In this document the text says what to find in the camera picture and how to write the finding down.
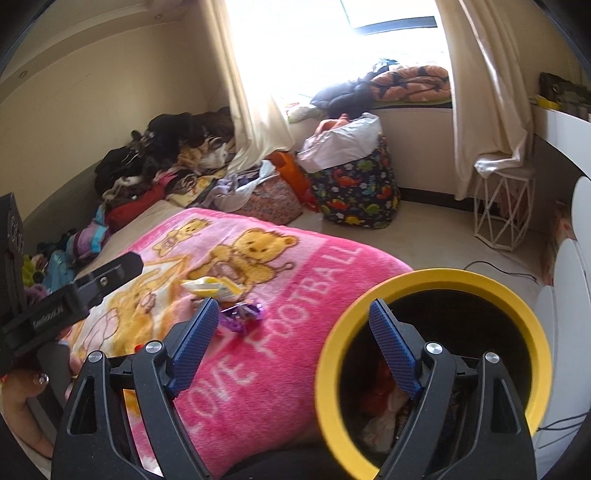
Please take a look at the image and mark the trash inside bin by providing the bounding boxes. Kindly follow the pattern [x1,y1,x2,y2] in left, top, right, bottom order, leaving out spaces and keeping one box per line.
[360,359,414,454]

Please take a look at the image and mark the white plastic bag in basket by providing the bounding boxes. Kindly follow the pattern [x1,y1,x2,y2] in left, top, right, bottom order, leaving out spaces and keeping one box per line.
[297,113,383,174]

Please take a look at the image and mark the white wire side stool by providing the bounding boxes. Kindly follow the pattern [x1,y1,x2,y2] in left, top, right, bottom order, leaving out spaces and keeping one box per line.
[474,167,536,252]

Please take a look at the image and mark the white scalloped cabinet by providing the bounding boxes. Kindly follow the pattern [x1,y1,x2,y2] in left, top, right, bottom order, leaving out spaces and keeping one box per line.
[533,176,590,479]

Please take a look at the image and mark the dinosaur print laundry basket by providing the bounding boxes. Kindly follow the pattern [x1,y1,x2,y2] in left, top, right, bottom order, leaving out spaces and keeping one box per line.
[307,134,401,229]

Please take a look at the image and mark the purple blue striped garment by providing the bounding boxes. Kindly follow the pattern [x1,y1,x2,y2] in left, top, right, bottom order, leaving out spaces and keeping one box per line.
[65,205,111,267]

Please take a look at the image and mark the white desk shelf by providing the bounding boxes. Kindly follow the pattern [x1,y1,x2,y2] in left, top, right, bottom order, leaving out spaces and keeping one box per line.
[532,106,591,177]

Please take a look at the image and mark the purple black snack wrapper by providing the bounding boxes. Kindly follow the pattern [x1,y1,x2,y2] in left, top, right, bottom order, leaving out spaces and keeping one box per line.
[218,301,266,336]

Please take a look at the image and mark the pile of dark clothes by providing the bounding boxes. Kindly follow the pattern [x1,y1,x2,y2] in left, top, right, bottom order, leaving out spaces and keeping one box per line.
[94,107,235,212]

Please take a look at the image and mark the cream curtain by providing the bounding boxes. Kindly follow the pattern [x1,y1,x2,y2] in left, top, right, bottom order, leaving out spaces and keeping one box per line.
[436,1,533,200]
[201,1,294,173]

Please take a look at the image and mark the floral fabric bag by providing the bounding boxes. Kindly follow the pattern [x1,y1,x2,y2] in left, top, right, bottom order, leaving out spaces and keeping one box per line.
[235,175,304,225]

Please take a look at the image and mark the yellow snack wrapper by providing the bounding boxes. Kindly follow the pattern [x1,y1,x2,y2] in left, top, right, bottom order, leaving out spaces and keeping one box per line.
[180,276,245,303]

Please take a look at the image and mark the orange patterned folded blanket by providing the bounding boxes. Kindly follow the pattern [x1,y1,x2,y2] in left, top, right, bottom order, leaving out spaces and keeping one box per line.
[369,65,451,103]

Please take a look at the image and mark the black floor cable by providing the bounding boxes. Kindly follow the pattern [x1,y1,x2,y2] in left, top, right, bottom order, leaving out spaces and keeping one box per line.
[462,259,540,285]

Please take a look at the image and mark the cream right curtain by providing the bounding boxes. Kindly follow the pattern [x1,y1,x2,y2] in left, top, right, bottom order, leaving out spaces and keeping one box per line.
[436,1,533,200]

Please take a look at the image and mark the cream left curtain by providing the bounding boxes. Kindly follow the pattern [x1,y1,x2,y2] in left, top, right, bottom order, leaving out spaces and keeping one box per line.
[201,1,294,173]

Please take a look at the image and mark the left hand dark nails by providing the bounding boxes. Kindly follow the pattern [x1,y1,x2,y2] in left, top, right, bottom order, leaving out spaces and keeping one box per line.
[0,352,84,460]

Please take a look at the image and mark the pink cartoon bear blanket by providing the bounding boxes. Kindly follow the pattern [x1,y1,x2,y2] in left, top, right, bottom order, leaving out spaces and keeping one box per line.
[66,208,408,478]

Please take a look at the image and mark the orange bag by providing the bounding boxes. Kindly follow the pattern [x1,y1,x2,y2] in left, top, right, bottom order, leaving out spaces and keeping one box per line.
[266,150,318,212]

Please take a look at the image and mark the dark jacket on sill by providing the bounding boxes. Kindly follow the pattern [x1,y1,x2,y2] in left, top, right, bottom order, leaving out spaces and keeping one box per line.
[310,59,401,119]

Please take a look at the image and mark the yellow rimmed black trash bin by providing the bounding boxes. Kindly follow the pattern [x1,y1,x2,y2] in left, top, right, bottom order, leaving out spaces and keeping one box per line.
[315,269,552,479]

